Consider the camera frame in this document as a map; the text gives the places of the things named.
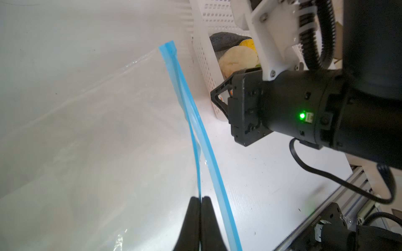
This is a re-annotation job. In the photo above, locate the clear zip bag blue zipper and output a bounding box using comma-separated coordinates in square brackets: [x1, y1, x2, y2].
[1, 41, 242, 251]

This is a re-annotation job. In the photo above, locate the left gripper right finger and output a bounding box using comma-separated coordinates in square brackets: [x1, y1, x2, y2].
[200, 196, 228, 251]

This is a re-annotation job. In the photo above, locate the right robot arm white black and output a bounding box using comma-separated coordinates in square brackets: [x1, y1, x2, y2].
[210, 1, 402, 168]

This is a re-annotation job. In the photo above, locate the white perforated plastic basket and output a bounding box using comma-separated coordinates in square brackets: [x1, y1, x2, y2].
[188, 0, 261, 121]

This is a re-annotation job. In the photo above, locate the small yellow toy fruit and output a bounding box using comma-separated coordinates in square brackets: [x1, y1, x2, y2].
[239, 39, 257, 53]

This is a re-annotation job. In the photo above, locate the beige toy potato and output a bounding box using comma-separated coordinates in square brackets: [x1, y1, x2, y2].
[218, 46, 260, 79]

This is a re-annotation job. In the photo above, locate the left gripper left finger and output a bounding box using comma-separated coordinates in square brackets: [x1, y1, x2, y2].
[173, 197, 201, 251]

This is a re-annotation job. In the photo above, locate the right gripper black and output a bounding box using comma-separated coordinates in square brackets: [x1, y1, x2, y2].
[210, 70, 344, 147]

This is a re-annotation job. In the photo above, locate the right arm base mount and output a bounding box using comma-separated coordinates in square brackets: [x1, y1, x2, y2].
[290, 203, 402, 251]

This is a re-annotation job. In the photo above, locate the dark toy eggplant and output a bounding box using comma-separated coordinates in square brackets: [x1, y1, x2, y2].
[209, 32, 251, 52]

